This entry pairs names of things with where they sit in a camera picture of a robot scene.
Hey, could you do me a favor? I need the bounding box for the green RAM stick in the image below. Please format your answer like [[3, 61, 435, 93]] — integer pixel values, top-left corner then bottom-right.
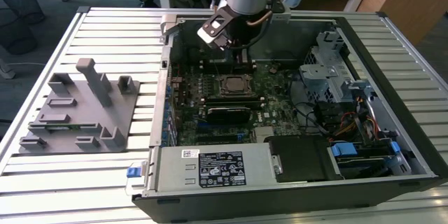
[[45, 123, 95, 130]]

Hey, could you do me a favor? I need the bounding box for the black plastic shroud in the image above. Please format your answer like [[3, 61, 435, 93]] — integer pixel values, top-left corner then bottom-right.
[[264, 134, 343, 183]]

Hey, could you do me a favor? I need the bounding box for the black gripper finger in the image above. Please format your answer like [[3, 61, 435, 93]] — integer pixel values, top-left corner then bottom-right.
[[233, 50, 244, 73], [243, 50, 255, 73]]

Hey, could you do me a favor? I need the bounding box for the white furniture foot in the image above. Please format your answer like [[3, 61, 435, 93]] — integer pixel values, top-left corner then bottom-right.
[[0, 57, 17, 80]]

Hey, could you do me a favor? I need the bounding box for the blue disk carrier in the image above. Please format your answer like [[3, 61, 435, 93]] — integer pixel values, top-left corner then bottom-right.
[[331, 141, 401, 166]]

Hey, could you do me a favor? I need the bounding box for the silver power supply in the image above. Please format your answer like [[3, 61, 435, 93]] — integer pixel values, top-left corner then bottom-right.
[[156, 144, 279, 192]]

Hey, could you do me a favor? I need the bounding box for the black graphics card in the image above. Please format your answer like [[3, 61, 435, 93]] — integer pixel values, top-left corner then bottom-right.
[[205, 106, 252, 125]]

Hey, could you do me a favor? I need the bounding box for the CPU socket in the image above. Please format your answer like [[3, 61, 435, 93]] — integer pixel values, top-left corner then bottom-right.
[[217, 73, 255, 98]]

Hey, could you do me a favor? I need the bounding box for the grey parts rack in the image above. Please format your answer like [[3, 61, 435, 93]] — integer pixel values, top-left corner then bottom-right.
[[17, 57, 141, 154]]

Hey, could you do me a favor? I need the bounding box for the coloured power wire bundle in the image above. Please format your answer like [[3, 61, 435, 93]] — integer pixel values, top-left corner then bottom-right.
[[328, 98, 383, 143]]

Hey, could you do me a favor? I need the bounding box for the black expansion slot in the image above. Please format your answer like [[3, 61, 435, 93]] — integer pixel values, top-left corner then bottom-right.
[[195, 135, 240, 144]]

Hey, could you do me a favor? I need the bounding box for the grey plastic retention latch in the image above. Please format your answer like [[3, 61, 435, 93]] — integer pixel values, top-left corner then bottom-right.
[[160, 14, 179, 44]]

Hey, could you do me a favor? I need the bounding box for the black cable loop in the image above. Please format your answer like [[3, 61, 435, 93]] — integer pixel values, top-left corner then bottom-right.
[[292, 102, 329, 136]]

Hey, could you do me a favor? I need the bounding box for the grey plastic drive latch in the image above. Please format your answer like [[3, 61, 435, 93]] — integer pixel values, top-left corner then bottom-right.
[[344, 79, 372, 96]]

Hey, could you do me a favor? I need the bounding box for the silver chipset heatsink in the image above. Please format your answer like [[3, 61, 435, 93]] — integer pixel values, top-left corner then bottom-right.
[[255, 126, 276, 141]]

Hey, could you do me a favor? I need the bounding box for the wooden cabinet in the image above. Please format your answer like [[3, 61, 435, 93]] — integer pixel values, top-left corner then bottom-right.
[[380, 0, 448, 45]]

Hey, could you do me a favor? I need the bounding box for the silver metal support bar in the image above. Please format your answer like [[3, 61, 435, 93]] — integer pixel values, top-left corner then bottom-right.
[[363, 87, 391, 141]]

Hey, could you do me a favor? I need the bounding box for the grey metal drive cage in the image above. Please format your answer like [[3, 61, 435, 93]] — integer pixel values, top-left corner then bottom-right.
[[299, 31, 355, 104]]

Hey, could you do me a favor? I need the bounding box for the green motherboard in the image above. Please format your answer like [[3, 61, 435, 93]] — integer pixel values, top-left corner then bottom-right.
[[171, 62, 305, 146]]

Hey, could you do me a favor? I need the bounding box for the grey metal disk bay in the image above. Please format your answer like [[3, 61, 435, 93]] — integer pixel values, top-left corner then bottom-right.
[[327, 140, 413, 180]]

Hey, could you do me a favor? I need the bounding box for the black RAM slot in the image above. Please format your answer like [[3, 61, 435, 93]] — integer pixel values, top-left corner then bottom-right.
[[199, 60, 256, 67], [205, 97, 263, 104], [207, 102, 263, 111], [199, 66, 256, 74]]

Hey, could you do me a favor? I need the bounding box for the cable with copper sleeve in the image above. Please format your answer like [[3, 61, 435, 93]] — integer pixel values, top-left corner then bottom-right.
[[244, 10, 272, 27]]

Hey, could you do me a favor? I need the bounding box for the black open PC case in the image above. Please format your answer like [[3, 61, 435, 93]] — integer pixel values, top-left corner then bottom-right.
[[131, 13, 441, 224]]

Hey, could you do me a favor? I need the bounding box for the white box wrist camera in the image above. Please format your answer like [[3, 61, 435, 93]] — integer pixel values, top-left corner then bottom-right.
[[271, 11, 293, 25]]

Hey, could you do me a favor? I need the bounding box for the black mesh waste bin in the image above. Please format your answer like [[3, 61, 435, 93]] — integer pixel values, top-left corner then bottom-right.
[[0, 0, 47, 56]]

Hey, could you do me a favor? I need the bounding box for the black camera cable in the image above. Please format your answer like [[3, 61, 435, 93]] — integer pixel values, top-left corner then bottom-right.
[[231, 0, 296, 50]]

